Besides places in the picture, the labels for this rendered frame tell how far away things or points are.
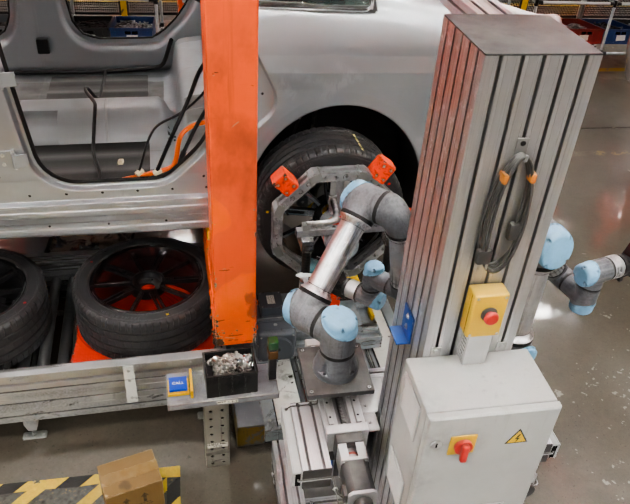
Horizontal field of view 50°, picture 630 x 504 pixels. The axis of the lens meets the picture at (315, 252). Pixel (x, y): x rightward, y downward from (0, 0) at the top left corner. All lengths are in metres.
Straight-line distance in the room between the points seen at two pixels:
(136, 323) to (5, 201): 0.73
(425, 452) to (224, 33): 1.31
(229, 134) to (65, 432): 1.64
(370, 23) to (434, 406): 1.62
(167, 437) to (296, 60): 1.71
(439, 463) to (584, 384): 2.02
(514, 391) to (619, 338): 2.36
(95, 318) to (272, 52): 1.33
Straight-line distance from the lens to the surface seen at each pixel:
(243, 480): 3.02
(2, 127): 2.90
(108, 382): 3.03
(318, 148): 2.82
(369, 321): 3.52
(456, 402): 1.71
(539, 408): 1.77
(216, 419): 2.84
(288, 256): 2.94
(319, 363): 2.25
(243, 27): 2.13
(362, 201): 2.21
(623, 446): 3.54
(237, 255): 2.52
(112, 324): 3.00
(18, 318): 3.12
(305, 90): 2.81
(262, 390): 2.73
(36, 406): 3.14
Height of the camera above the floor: 2.46
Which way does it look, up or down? 36 degrees down
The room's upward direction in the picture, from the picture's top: 4 degrees clockwise
